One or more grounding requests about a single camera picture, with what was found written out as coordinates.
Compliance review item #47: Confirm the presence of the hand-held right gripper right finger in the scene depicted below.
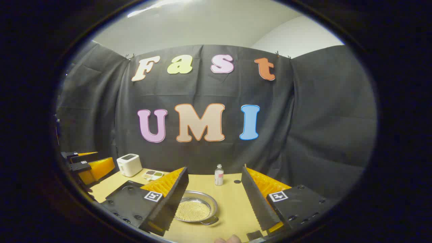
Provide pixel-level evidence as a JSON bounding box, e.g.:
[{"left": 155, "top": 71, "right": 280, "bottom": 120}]
[{"left": 241, "top": 164, "right": 333, "bottom": 237}]

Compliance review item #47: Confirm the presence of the steel pot with black handles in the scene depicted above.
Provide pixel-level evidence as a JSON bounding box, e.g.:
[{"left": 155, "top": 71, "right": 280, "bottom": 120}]
[{"left": 174, "top": 190, "right": 220, "bottom": 226}]

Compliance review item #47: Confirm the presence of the pile of yellow soybeans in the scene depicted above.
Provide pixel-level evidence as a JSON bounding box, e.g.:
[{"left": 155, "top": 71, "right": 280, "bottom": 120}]
[{"left": 176, "top": 199, "right": 211, "bottom": 222}]

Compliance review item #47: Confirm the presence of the white toaster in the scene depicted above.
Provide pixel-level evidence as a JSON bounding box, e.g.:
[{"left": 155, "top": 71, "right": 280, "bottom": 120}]
[{"left": 116, "top": 154, "right": 143, "bottom": 178}]

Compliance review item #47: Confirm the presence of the black backdrop cloth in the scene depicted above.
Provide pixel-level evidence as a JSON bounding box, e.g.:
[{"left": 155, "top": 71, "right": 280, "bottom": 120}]
[{"left": 57, "top": 42, "right": 378, "bottom": 203}]

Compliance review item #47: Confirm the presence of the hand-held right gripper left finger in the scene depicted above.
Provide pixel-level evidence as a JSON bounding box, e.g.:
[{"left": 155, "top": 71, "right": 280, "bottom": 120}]
[{"left": 101, "top": 166, "right": 189, "bottom": 237}]

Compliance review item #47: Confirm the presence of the black induction cooktop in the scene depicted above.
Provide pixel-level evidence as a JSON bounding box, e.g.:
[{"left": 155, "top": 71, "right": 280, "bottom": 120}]
[{"left": 121, "top": 180, "right": 145, "bottom": 190}]

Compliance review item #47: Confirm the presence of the white divided dish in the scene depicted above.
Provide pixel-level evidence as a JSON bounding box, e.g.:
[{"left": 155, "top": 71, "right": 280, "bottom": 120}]
[{"left": 142, "top": 170, "right": 164, "bottom": 181}]

